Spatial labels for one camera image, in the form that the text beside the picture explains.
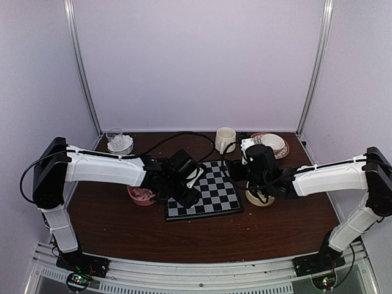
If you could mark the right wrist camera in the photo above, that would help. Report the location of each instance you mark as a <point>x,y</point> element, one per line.
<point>245,145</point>

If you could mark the pink bowl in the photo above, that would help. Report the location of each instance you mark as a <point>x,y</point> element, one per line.
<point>140,203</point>

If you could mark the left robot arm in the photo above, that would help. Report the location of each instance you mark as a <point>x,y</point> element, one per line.
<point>172,177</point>

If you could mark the cream bowl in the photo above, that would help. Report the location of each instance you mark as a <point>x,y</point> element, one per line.
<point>256,197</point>

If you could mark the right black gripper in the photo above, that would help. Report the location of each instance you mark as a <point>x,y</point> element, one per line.
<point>234,170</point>

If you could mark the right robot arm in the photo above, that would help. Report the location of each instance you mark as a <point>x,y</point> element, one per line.
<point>370,172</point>

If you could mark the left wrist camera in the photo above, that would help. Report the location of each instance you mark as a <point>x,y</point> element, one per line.
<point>195,175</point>

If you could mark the cream ribbed mug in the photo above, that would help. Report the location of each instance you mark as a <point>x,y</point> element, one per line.
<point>224,137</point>

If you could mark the right aluminium frame post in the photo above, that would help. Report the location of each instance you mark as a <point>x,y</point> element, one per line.
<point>323,39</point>

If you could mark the patterned saucer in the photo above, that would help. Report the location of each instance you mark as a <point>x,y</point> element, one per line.
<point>280,155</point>

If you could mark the aluminium frame post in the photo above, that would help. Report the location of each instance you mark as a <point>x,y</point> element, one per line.
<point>81,71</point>
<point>323,39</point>

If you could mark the black white chess board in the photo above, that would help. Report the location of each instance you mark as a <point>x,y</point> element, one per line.
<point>218,196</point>

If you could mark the left aluminium frame post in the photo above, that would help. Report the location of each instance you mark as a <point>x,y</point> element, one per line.
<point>81,71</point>

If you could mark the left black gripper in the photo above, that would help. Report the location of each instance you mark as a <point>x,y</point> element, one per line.
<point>188,201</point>

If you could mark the clear glass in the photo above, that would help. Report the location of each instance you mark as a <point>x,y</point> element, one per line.
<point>115,138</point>

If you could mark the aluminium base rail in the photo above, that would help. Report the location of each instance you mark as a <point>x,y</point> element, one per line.
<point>275,275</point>

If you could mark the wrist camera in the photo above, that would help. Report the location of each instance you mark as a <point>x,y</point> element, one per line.
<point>195,175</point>
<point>245,145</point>

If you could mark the white chess pieces pile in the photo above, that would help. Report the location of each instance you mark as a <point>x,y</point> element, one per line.
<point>141,194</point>

